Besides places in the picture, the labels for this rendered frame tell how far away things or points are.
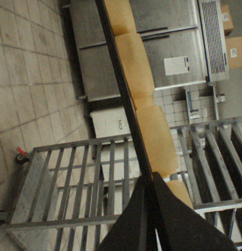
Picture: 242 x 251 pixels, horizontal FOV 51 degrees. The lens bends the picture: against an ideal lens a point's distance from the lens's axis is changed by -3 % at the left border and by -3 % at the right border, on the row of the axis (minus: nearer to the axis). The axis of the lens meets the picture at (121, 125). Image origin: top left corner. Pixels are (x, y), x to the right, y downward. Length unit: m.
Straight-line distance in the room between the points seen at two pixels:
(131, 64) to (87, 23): 3.36
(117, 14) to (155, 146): 0.10
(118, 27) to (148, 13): 3.27
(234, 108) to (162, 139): 4.41
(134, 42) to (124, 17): 0.03
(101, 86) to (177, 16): 1.30
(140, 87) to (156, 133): 0.04
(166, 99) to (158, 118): 4.16
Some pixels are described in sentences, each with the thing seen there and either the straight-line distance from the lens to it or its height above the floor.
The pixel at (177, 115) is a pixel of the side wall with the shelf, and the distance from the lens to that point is 4.37.
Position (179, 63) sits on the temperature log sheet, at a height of 1.42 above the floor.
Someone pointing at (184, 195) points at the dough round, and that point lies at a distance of 0.16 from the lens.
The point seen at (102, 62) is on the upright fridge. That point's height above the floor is 0.46.
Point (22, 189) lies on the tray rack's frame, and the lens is 1.67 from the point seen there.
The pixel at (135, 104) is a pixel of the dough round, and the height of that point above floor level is 0.96.
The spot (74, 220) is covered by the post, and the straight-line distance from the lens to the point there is 1.38.
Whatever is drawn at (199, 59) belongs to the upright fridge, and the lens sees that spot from 3.46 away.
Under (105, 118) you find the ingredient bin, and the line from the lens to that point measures 3.73.
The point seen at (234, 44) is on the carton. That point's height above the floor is 2.20.
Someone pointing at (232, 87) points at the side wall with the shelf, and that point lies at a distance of 4.52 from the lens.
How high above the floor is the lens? 0.98
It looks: 7 degrees down
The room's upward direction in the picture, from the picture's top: 81 degrees clockwise
